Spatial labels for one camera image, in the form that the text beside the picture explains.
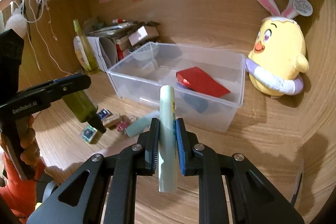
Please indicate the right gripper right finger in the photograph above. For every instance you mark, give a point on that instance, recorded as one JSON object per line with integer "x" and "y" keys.
{"x": 231, "y": 188}

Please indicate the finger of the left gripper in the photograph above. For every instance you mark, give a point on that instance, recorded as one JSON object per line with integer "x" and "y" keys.
{"x": 52, "y": 91}

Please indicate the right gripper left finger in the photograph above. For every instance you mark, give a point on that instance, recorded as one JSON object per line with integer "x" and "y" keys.
{"x": 102, "y": 189}

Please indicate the green glass bottle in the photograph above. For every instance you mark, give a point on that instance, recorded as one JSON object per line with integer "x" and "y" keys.
{"x": 84, "y": 109}

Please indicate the mahjong tile soap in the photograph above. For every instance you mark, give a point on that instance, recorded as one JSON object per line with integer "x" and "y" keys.
{"x": 88, "y": 133}

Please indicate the small dark blue box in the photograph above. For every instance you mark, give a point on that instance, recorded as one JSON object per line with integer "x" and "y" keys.
{"x": 104, "y": 113}

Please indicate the light green tube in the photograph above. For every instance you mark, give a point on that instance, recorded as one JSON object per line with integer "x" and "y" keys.
{"x": 167, "y": 161}

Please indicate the wooden tag keychain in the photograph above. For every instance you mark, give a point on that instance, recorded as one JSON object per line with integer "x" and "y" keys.
{"x": 111, "y": 121}

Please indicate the red foil pouch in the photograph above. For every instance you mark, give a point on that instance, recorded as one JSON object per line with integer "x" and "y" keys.
{"x": 198, "y": 80}

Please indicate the white tape roll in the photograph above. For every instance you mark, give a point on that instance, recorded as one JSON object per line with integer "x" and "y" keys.
{"x": 199, "y": 104}

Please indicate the person's left hand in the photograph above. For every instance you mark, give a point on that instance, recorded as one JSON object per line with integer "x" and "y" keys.
{"x": 31, "y": 152}

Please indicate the yellow spray bottle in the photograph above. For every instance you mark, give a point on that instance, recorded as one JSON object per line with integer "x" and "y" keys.
{"x": 84, "y": 50}

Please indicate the folded white paper booklet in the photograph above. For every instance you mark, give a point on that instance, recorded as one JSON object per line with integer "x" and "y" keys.
{"x": 104, "y": 51}

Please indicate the stack of books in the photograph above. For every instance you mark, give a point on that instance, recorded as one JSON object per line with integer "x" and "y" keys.
{"x": 119, "y": 34}

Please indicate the white fluffy pompom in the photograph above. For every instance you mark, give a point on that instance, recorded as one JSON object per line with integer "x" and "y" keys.
{"x": 17, "y": 22}

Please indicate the red white marker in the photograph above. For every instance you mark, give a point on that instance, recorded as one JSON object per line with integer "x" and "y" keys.
{"x": 119, "y": 21}

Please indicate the white bowl of stones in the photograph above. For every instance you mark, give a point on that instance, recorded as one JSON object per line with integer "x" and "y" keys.
{"x": 146, "y": 52}

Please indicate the small white cardboard box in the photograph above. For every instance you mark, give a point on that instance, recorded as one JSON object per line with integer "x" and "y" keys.
{"x": 142, "y": 34}

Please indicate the yellow chick plush toy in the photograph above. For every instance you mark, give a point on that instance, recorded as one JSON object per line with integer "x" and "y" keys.
{"x": 278, "y": 58}

